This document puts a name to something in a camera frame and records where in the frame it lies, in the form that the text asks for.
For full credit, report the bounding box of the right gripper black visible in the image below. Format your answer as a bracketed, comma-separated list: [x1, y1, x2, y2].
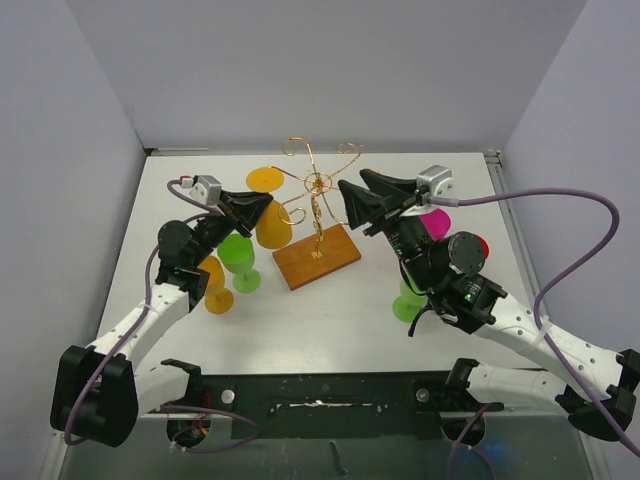
[340, 169, 439, 290]

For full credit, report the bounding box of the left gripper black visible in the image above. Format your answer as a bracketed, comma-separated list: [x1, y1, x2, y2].
[189, 189, 272, 267]

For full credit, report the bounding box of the orange wine glass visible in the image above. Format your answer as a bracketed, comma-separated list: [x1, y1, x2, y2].
[199, 256, 234, 315]
[246, 166, 293, 250]

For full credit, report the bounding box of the magenta wine glass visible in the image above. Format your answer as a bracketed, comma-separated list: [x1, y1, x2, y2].
[419, 209, 452, 240]

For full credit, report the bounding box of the green wine glass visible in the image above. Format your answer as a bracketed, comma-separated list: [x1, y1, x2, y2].
[217, 233, 261, 294]
[392, 280, 427, 323]

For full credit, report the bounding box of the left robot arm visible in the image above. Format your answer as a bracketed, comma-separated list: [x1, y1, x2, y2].
[50, 191, 273, 447]

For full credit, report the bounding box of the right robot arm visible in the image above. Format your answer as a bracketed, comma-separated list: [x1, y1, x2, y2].
[338, 166, 639, 446]

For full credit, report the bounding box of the wooden rack base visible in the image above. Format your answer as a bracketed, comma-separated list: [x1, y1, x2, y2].
[272, 225, 361, 291]

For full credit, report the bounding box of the red wine glass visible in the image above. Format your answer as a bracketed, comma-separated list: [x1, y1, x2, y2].
[474, 234, 490, 259]

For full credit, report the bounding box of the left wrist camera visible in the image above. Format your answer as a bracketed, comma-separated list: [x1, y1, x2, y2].
[180, 175, 222, 207]

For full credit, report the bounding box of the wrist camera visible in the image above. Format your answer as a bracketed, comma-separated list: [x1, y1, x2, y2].
[401, 165, 453, 217]
[180, 175, 222, 207]

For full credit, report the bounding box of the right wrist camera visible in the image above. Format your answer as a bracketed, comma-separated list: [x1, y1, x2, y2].
[401, 165, 453, 217]

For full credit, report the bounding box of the gold wire glass rack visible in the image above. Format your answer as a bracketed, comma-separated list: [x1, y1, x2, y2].
[271, 136, 362, 241]

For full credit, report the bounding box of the black base frame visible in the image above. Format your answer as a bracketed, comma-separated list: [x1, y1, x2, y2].
[173, 371, 481, 440]

